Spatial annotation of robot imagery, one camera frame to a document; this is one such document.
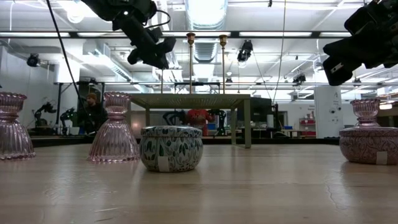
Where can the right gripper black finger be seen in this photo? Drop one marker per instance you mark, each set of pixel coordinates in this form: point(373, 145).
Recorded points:
point(340, 62)

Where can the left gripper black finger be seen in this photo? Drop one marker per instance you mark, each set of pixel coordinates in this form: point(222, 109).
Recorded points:
point(162, 60)
point(149, 60)

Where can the tall gold candlestick holder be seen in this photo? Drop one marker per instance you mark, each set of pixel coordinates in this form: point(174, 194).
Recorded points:
point(223, 40)
point(190, 37)

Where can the pink ribbed glass candle holder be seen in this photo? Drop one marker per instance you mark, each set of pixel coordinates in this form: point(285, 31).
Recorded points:
point(365, 112)
point(113, 140)
point(14, 137)

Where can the pink patterned candle tin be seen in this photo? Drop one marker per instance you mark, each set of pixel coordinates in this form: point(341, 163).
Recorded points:
point(367, 146)

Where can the blue-green floral candle tin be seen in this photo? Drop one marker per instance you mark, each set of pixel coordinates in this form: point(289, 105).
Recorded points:
point(171, 149)

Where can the background black robot arm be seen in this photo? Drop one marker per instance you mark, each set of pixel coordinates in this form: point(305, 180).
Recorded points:
point(221, 119)
point(67, 116)
point(45, 109)
point(172, 116)

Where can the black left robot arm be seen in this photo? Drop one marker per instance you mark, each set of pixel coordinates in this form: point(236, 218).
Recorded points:
point(102, 7)

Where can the green perforated metal shelf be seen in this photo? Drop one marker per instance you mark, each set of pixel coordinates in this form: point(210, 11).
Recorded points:
point(192, 101)

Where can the white pillar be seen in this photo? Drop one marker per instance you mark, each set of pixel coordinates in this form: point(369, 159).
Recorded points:
point(326, 112)

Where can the long ceiling light bar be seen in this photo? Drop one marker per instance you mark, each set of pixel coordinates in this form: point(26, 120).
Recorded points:
point(280, 34)

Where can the person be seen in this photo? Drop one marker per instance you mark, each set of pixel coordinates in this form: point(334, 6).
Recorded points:
point(93, 115)
point(199, 119)

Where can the red storage bins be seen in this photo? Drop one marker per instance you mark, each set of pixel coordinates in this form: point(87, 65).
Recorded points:
point(308, 127)

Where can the black cabinet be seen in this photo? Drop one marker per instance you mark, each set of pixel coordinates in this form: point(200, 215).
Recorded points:
point(261, 115)

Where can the black ceiling camera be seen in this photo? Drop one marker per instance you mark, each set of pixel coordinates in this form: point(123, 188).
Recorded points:
point(245, 49)
point(33, 60)
point(299, 79)

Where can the silver ventilation duct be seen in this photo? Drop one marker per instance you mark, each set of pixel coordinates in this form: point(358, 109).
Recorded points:
point(206, 14)

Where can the black aluminium table frame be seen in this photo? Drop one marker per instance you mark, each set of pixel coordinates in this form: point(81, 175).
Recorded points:
point(280, 141)

